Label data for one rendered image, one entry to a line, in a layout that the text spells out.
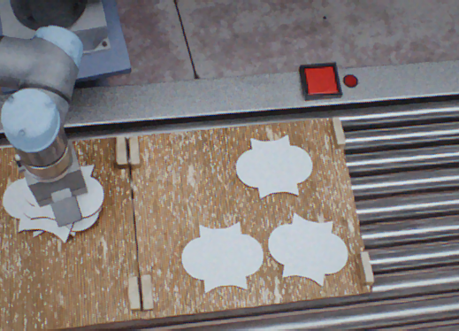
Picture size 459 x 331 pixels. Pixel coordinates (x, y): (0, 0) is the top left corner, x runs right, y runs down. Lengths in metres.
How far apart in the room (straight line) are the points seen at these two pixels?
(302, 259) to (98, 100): 0.51
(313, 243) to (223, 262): 0.17
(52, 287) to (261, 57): 1.49
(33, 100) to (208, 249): 0.45
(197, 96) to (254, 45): 1.18
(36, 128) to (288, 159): 0.54
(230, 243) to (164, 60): 1.35
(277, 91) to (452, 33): 1.45
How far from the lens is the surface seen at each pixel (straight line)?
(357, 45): 2.62
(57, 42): 1.03
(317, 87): 1.41
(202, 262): 1.23
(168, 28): 2.57
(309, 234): 1.27
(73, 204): 1.15
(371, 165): 1.38
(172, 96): 1.39
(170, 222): 1.26
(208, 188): 1.29
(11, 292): 1.26
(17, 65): 1.03
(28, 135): 0.95
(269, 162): 1.30
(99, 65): 1.49
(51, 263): 1.26
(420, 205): 1.37
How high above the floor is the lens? 2.14
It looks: 67 degrees down
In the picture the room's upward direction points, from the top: 10 degrees clockwise
